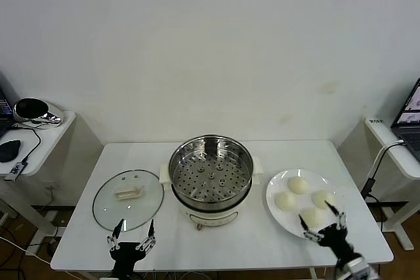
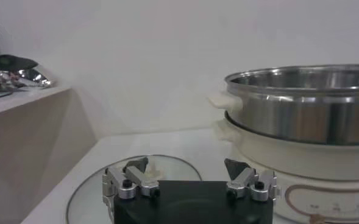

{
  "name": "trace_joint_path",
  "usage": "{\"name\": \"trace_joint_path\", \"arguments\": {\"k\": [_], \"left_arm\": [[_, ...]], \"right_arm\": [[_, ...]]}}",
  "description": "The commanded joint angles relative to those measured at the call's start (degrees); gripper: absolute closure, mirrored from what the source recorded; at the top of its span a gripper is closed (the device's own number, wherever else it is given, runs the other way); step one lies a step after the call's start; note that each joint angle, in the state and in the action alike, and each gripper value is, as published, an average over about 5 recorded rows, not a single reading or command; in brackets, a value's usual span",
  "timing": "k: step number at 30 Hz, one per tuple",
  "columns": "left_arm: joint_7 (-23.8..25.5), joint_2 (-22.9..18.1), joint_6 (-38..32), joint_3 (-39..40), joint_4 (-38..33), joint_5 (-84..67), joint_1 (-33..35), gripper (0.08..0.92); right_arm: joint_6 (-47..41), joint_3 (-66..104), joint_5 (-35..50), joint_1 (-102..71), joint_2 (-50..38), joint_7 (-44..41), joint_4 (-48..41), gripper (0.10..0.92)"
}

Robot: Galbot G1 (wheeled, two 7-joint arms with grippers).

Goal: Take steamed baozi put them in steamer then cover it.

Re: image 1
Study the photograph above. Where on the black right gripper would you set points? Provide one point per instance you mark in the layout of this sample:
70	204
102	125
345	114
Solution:
336	242

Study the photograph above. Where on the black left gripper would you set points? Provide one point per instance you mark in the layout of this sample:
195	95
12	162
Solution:
126	253

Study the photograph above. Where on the white steamed baozi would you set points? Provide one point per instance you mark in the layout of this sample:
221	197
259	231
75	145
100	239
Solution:
285	200
320	197
314	218
297	184

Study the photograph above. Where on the round glass pot lid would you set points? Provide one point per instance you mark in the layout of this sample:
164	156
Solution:
108	201

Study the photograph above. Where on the steel steamer pot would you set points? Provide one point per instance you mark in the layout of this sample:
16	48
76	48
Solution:
210	217

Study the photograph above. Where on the perforated steel steamer basket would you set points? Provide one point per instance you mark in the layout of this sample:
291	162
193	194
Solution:
175	163

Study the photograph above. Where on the white round plate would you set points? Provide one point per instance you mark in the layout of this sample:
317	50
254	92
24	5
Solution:
279	221

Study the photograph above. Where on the small printed table label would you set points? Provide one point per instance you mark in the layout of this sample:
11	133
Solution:
376	121

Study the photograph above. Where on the grey laptop with lit screen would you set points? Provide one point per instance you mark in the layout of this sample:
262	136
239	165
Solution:
410	135

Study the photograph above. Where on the white side table with mouse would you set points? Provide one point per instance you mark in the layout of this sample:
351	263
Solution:
49	142

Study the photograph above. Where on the grey usb hub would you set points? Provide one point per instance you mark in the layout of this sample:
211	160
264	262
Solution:
13	172

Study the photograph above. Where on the black computer mouse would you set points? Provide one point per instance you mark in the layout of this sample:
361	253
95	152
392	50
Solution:
9	150

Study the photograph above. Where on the laptop beside chrome device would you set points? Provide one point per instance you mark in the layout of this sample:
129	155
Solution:
4	103

